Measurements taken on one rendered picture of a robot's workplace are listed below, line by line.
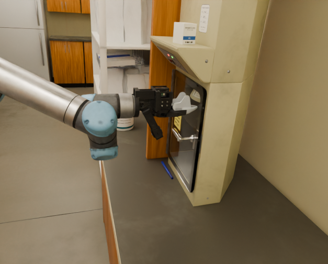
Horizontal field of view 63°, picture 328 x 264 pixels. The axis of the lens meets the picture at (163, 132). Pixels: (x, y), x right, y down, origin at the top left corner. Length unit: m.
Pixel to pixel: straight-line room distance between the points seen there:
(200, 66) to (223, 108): 0.16
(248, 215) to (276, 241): 0.13
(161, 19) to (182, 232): 0.79
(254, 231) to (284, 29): 0.80
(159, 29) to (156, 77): 0.19
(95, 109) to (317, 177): 0.84
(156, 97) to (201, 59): 0.17
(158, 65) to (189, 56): 0.38
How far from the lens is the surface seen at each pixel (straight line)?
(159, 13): 1.13
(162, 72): 1.16
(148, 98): 0.80
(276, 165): 1.29
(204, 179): 0.98
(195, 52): 0.79
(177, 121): 1.07
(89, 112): 0.60
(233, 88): 0.87
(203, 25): 0.89
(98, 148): 0.73
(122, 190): 1.10
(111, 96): 0.79
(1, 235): 2.45
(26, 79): 0.68
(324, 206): 1.14
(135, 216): 0.98
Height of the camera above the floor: 1.60
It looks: 25 degrees down
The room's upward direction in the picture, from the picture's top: 4 degrees clockwise
